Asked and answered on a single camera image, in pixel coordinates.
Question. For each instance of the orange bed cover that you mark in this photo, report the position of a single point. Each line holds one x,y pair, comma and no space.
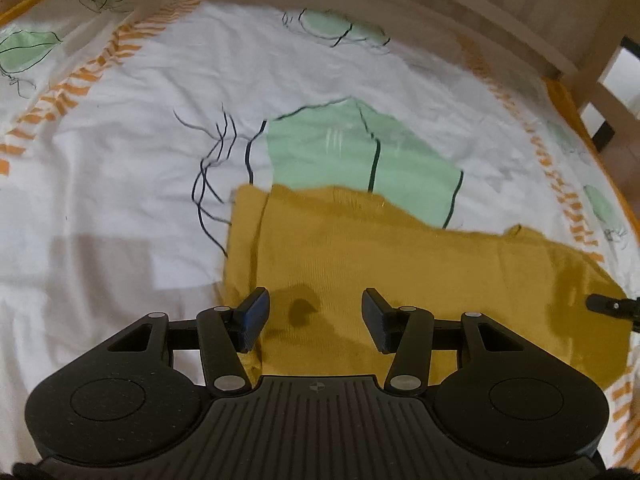
567,105

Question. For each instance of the mustard yellow garment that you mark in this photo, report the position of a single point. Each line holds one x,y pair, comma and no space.
390,255

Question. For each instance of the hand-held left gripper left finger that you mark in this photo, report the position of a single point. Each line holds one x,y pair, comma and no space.
254,317

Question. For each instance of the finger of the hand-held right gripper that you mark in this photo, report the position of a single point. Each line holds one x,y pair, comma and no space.
610,305

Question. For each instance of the white printed bed sheet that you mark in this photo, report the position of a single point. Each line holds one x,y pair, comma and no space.
125,160

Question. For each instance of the wooden bed frame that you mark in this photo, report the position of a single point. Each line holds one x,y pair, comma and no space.
500,5

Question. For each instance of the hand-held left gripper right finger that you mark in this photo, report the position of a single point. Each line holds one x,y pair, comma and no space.
377,317

